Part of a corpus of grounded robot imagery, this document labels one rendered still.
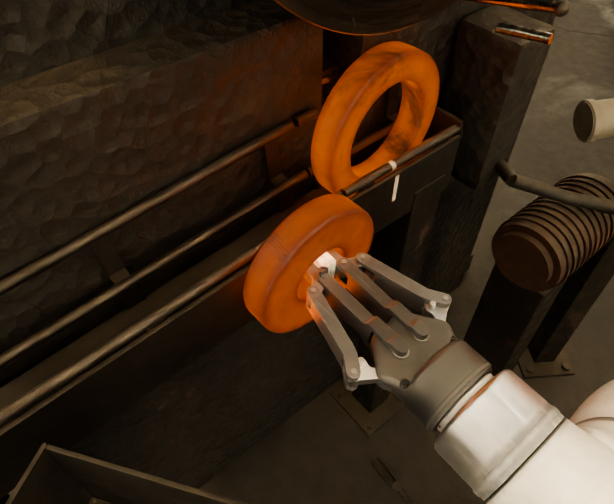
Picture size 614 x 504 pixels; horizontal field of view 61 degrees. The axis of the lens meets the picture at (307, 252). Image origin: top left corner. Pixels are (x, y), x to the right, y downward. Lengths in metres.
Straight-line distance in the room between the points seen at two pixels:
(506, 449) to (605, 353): 1.06
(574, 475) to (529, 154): 1.60
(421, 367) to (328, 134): 0.25
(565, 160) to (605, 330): 0.68
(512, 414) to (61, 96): 0.42
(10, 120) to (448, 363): 0.38
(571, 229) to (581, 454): 0.52
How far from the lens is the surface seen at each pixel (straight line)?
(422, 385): 0.43
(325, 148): 0.55
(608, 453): 0.44
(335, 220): 0.48
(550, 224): 0.88
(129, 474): 0.42
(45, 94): 0.49
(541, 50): 0.77
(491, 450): 0.42
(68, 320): 0.56
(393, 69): 0.56
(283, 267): 0.46
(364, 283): 0.49
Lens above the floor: 1.10
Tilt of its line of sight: 48 degrees down
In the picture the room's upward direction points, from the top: straight up
